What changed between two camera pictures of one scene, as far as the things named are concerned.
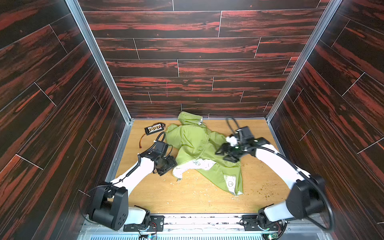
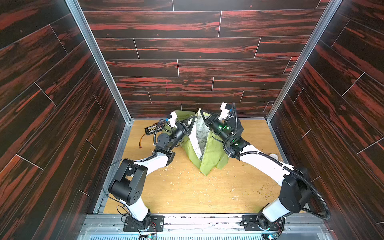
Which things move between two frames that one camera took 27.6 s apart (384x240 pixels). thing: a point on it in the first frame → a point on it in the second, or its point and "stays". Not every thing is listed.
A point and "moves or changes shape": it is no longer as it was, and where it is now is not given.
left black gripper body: [167, 163] → [184, 129]
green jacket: [196, 146] moves or changes shape
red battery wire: [139, 141] stays
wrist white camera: [245, 135] → [226, 109]
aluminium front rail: [214, 226] stays
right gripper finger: [225, 148] → [207, 121]
